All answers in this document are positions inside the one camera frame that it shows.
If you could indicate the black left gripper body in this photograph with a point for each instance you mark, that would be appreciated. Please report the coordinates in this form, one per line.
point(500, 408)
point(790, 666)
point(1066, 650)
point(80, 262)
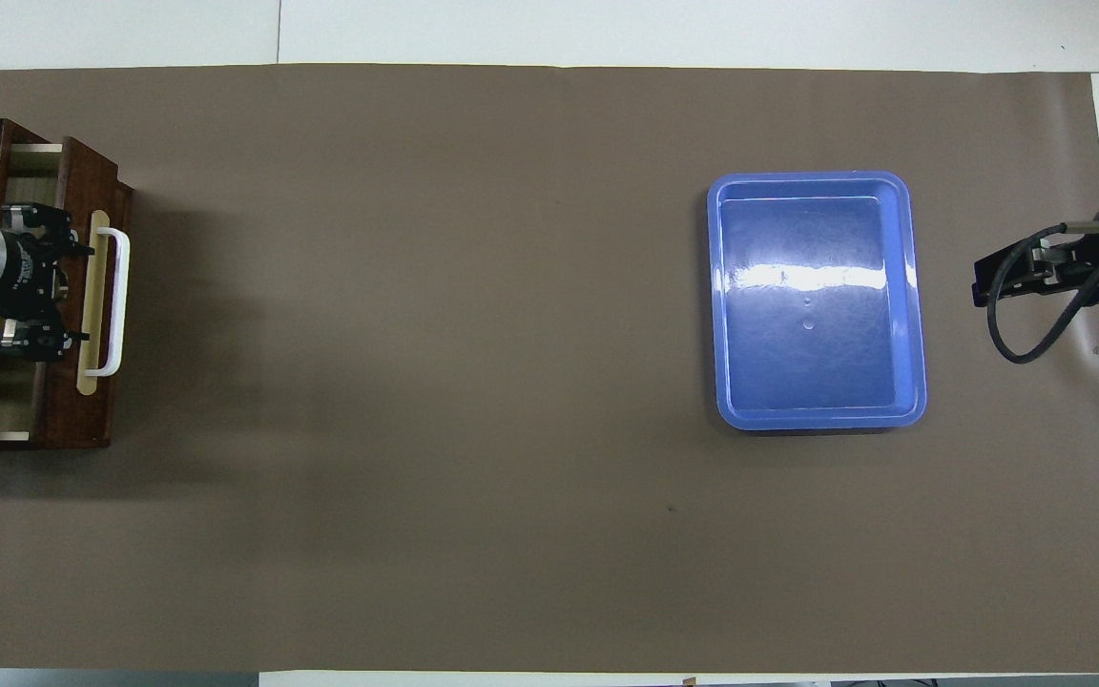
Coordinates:
point(25, 277)

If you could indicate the blue plastic tray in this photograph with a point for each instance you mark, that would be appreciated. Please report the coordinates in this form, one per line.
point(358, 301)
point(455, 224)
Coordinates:
point(817, 363)

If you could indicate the brown paper table mat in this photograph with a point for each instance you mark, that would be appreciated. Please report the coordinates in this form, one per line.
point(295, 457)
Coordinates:
point(416, 382)

